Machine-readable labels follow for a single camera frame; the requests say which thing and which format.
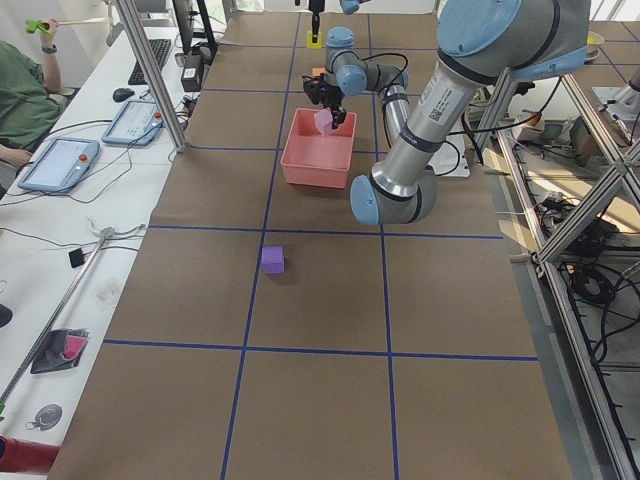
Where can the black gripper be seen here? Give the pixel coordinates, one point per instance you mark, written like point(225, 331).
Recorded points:
point(316, 12)
point(330, 97)

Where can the pink foam block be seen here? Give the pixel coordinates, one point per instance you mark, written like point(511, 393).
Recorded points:
point(323, 122)

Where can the yellow foam block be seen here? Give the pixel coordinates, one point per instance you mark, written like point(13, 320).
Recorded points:
point(314, 40)

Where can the purple foam block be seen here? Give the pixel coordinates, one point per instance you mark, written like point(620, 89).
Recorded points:
point(273, 259)

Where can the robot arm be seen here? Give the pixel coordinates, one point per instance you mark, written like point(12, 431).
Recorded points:
point(477, 41)
point(348, 6)

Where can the pink plastic bin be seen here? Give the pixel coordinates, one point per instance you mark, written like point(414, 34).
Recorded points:
point(312, 159)

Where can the black monitor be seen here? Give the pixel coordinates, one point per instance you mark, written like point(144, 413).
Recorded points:
point(185, 12)

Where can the black power brick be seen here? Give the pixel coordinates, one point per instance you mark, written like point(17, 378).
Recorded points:
point(192, 73)

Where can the far teach pendant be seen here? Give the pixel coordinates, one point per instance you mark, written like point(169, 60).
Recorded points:
point(136, 124)

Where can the teach pendant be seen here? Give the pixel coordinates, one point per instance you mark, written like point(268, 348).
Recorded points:
point(61, 165)
point(136, 124)

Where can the black computer mouse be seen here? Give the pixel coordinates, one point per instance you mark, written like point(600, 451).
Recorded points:
point(121, 94)

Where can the near teach pendant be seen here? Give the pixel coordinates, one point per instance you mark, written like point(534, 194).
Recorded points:
point(61, 165)

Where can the person in green shirt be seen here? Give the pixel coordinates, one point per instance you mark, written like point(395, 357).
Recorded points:
point(28, 111)

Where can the grey pink pouch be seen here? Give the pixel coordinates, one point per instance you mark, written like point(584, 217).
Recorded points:
point(62, 350)

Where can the aluminium frame post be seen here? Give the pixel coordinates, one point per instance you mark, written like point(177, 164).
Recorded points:
point(129, 17)

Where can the aluminium frame rack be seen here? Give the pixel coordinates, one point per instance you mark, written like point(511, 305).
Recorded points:
point(574, 207)

